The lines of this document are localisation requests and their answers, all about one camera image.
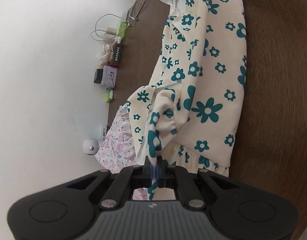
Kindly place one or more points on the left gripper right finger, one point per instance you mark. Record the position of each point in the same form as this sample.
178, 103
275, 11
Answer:
181, 182

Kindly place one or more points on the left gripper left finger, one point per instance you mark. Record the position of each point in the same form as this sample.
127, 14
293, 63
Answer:
123, 185

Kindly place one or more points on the cream teal floral garment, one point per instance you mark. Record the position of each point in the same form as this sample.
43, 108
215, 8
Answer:
189, 111

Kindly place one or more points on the pink floral garment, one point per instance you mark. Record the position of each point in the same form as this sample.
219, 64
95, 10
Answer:
117, 150

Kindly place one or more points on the green white small box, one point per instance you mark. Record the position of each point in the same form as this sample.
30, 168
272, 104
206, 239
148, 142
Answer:
109, 96

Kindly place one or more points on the small black box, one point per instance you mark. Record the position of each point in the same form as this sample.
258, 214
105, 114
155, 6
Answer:
98, 76

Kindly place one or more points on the crumpled white tissue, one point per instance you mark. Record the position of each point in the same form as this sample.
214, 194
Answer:
105, 55

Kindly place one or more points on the black red box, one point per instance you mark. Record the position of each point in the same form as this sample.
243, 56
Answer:
117, 52

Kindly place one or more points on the left white charger adapter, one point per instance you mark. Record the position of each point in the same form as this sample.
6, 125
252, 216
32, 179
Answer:
112, 31

